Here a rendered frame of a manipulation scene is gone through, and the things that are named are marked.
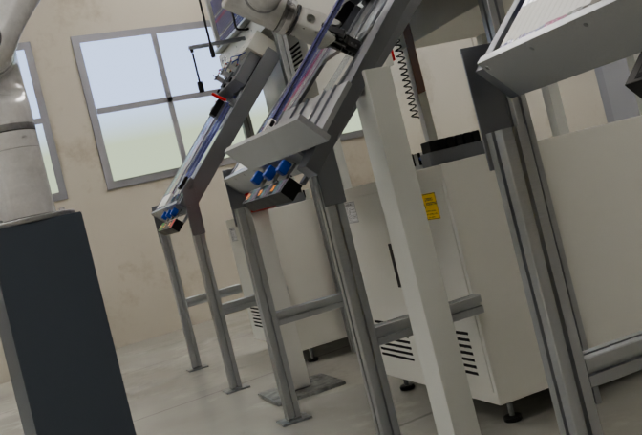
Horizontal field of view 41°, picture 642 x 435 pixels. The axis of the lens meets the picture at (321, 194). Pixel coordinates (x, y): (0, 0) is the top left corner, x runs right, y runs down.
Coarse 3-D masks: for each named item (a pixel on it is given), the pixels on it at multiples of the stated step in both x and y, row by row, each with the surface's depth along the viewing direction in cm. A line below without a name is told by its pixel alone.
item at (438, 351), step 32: (384, 96) 163; (384, 128) 162; (384, 160) 162; (384, 192) 165; (416, 192) 164; (416, 224) 163; (416, 256) 162; (416, 288) 162; (416, 320) 165; (448, 320) 164; (448, 352) 163; (448, 384) 162; (448, 416) 162
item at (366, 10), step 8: (376, 0) 215; (368, 8) 220; (360, 16) 222; (368, 16) 212; (376, 16) 200; (352, 24) 227; (360, 24) 213; (352, 32) 220; (368, 32) 204; (328, 56) 229
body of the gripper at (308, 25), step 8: (304, 8) 191; (296, 16) 191; (304, 16) 190; (312, 16) 192; (320, 16) 191; (296, 24) 191; (304, 24) 191; (312, 24) 191; (320, 24) 191; (336, 24) 192; (288, 32) 194; (296, 32) 194; (304, 32) 193; (312, 32) 192; (328, 32) 192; (304, 40) 198; (312, 40) 196; (328, 40) 194; (320, 48) 200
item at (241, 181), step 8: (280, 160) 195; (288, 160) 192; (296, 160) 189; (256, 168) 214; (264, 168) 210; (296, 168) 195; (232, 176) 235; (240, 176) 230; (248, 176) 225; (280, 176) 208; (232, 184) 243; (240, 184) 238; (248, 184) 232
